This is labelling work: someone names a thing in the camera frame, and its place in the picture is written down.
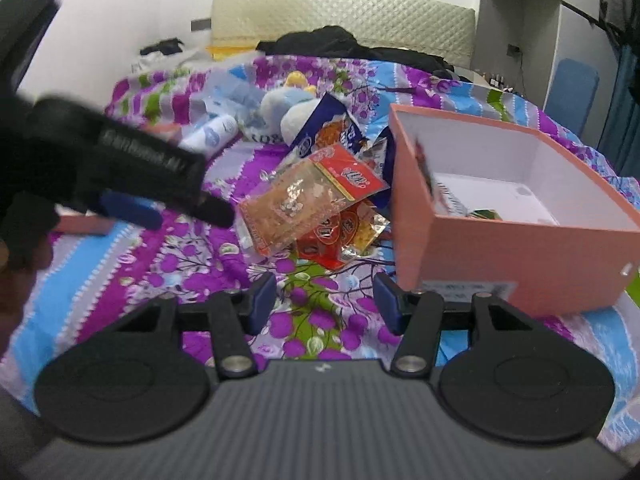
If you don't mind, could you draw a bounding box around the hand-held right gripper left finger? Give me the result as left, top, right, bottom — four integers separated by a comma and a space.
102, 272, 278, 381

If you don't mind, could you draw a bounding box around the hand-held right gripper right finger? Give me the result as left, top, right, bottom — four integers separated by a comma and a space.
372, 272, 539, 379

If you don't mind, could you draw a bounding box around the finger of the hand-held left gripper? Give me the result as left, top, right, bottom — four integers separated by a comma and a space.
97, 190, 163, 231
196, 191, 237, 228

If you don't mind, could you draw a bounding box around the clear snack bag red label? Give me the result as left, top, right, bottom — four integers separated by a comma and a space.
235, 144, 391, 256

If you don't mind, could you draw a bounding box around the orange red snack packet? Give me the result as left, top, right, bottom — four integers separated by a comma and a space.
295, 200, 392, 272

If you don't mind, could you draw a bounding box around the pink cardboard box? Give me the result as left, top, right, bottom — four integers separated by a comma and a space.
389, 104, 640, 317

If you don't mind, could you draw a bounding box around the dark snack packet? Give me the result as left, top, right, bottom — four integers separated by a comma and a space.
414, 137, 442, 211

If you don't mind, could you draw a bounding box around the blue purple snack packet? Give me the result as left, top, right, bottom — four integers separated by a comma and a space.
290, 92, 367, 161

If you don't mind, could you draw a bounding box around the person's left forearm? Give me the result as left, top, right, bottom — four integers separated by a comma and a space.
0, 257, 37, 341

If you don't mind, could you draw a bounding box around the pink box lid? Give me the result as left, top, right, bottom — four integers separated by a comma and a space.
52, 122, 183, 239

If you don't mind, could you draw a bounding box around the purple floral blanket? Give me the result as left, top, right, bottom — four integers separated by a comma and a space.
0, 55, 640, 453

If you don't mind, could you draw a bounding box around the white bottle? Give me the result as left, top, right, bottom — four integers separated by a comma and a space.
177, 114, 240, 154

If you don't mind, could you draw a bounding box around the light blue plastic bag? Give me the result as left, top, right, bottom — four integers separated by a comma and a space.
190, 67, 267, 132

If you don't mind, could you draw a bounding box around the white blue plush toy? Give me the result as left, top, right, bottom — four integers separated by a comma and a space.
260, 72, 321, 144

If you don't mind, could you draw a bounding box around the black and white clothing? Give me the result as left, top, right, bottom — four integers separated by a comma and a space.
132, 37, 211, 74

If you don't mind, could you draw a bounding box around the blue silver snack packet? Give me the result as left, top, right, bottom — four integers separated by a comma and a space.
360, 127, 399, 209

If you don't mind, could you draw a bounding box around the yellow pillow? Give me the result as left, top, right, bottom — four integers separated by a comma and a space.
206, 42, 261, 64

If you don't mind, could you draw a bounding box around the cream quilted headboard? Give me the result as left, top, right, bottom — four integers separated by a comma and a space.
210, 0, 476, 68

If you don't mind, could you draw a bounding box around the cluster of small bottles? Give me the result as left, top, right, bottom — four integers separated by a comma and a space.
475, 70, 517, 94

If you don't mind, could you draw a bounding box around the blue chair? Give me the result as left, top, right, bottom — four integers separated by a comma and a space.
544, 58, 600, 137

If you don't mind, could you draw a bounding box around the white cabinet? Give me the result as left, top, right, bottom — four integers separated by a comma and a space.
475, 0, 608, 151

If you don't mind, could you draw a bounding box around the dark patterned curtain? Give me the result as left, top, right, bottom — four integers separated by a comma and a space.
597, 0, 640, 177

